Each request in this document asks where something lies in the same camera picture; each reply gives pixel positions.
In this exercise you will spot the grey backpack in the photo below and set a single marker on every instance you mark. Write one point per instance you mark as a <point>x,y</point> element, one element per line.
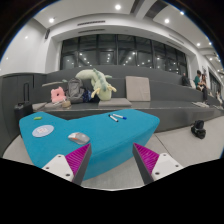
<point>75,91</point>

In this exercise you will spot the teal upholstered bench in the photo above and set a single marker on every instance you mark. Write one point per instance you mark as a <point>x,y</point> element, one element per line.
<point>111,142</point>

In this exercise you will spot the grey upright seat cushion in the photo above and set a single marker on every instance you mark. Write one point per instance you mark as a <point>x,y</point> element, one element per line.
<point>138,89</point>

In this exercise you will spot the small green eraser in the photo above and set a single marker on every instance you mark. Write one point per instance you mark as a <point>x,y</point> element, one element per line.
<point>37,118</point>

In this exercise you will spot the seated person in black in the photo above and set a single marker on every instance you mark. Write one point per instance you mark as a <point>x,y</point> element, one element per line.
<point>185,80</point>

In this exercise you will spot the grey computer mouse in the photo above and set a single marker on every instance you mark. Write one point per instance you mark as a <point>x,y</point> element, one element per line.
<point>79,138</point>

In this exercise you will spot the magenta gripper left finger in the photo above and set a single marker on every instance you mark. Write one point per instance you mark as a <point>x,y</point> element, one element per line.
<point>71,167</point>

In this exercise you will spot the green dinosaur plush toy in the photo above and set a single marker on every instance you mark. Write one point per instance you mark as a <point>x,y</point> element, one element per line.
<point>101,87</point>

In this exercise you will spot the round white mouse pad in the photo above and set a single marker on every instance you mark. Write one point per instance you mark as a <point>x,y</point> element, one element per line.
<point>42,131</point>

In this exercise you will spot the seated person in green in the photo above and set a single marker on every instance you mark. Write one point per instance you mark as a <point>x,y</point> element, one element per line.
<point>200,85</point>

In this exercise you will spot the black bag on floor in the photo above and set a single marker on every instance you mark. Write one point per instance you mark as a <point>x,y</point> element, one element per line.
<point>198,129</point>

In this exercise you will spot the blue capped white marker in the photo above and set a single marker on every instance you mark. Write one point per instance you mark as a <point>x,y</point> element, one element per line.
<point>119,116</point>

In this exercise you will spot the black rolling suitcase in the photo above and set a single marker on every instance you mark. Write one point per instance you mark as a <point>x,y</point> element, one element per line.
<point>23,108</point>

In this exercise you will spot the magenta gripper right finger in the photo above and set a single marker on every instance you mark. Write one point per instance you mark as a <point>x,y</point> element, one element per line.
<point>153,166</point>

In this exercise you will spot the pink plush cushion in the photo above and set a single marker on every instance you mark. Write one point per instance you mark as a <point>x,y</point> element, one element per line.
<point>57,95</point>

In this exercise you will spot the black capped white marker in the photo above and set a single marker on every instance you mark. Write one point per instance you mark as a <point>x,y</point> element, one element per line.
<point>113,118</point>

